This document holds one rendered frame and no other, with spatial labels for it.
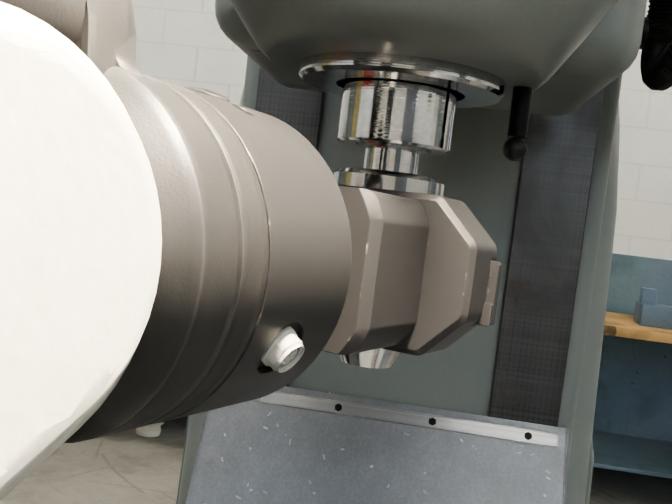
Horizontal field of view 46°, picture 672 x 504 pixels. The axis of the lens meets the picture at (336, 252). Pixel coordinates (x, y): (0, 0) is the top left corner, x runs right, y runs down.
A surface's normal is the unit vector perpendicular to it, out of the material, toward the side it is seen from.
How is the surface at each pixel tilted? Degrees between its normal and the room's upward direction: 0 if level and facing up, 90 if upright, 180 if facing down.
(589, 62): 135
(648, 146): 90
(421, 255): 90
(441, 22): 149
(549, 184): 90
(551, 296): 90
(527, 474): 64
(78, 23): 99
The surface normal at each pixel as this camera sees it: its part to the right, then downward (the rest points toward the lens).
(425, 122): 0.39, 0.10
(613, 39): 0.04, 0.21
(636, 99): -0.12, 0.04
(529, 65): 0.14, 0.98
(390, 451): -0.04, -0.41
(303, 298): 0.84, 0.27
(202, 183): 0.85, -0.25
